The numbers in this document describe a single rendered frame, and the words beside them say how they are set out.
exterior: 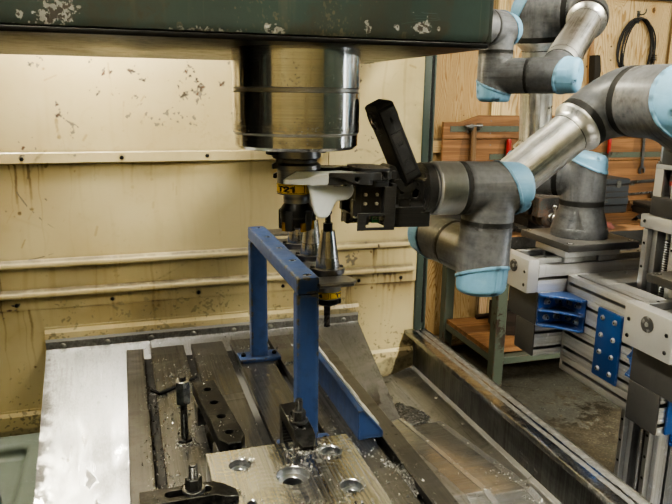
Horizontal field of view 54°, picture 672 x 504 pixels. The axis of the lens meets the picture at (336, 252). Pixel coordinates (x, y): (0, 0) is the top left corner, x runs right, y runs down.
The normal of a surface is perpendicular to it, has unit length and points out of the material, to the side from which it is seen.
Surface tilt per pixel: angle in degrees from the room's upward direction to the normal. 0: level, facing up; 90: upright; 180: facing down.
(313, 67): 90
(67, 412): 25
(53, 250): 89
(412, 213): 90
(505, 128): 90
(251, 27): 113
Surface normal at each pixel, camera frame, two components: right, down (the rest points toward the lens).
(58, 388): 0.14, -0.79
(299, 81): 0.13, 0.23
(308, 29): 0.27, 0.58
